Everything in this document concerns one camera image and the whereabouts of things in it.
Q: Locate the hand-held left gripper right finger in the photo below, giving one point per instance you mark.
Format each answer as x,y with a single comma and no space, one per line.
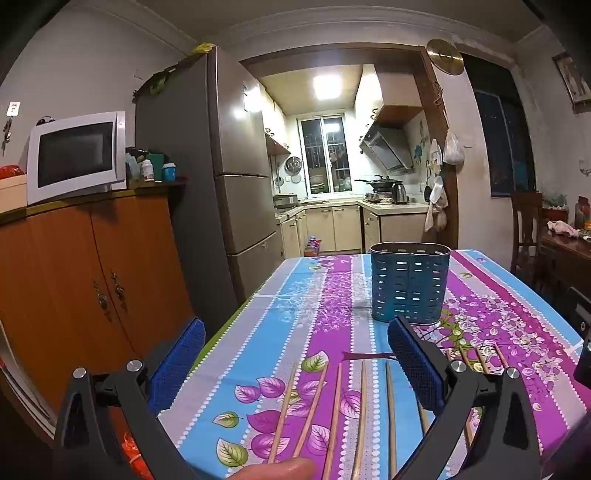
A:
415,364

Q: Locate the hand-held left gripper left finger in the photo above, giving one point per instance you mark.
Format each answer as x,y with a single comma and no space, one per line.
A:
178,364

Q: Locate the blue perforated utensil basket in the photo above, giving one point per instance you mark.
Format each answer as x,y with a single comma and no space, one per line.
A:
408,281

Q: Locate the person's left hand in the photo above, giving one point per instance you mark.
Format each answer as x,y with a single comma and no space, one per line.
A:
277,470

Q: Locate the red plastic bag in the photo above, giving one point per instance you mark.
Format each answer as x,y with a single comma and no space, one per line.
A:
136,457

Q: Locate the dark wooden side table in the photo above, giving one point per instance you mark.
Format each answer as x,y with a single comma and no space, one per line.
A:
568,258

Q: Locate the floral striped tablecloth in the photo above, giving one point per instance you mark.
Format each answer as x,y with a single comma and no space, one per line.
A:
323,300

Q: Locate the orange wooden cabinet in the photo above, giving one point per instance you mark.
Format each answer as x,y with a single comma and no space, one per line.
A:
69,286

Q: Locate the pink cloth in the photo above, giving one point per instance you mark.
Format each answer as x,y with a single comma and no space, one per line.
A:
563,228

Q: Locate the dark wooden chair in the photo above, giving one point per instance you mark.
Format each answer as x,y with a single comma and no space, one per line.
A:
526,230

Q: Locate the glass jar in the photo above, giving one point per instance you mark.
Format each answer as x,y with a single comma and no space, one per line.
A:
583,212

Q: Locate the cream kitchen base cabinets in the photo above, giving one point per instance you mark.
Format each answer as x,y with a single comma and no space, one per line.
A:
341,228

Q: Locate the colourful snack packets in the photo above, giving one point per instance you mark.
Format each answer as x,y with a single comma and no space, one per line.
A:
312,246

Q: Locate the hanging cloths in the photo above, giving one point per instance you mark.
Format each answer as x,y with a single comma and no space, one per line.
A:
436,207

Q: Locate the steel kettle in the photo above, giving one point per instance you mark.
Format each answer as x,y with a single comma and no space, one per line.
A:
400,194

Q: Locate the black wok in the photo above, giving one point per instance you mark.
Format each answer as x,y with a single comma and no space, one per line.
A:
376,183

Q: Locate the grey refrigerator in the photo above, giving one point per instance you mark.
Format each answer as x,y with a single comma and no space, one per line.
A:
240,184

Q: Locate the blue jar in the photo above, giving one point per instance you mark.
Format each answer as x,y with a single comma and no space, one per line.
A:
169,172

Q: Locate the green plastic container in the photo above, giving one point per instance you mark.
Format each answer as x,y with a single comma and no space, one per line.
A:
157,166

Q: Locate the clear plastic bottle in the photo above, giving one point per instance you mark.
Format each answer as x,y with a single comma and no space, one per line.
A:
133,168

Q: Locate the white hanging plastic bag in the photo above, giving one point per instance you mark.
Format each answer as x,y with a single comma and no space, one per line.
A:
453,150

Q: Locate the kitchen window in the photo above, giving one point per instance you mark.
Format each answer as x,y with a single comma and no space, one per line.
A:
324,154

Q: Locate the hanging metal strainer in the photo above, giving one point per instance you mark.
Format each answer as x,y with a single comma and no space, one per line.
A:
292,164

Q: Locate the white microwave oven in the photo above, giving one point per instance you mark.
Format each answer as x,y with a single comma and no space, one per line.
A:
76,157

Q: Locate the white box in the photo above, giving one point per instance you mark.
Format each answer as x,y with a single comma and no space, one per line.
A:
13,194

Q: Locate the dark room window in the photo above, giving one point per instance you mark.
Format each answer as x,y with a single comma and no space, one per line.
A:
501,134

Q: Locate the green bag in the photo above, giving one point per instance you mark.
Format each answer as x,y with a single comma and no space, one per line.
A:
161,81

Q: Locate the hanging keys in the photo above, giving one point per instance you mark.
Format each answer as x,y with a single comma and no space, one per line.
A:
6,136

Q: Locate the square ceiling light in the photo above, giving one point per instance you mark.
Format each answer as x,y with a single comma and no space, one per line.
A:
328,86

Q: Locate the yellow bag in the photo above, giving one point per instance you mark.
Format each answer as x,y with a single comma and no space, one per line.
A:
203,48

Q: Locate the brown wooden door frame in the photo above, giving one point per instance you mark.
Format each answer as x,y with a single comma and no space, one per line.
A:
436,138

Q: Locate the wooden kitchen wall cabinet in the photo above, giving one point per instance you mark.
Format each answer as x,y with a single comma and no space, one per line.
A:
398,115

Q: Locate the framed wall picture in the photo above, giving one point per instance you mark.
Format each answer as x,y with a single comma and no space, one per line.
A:
572,81

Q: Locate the white wall socket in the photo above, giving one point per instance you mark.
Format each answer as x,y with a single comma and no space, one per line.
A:
14,108

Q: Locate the gold round wall clock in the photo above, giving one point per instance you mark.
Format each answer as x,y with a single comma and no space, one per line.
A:
444,56

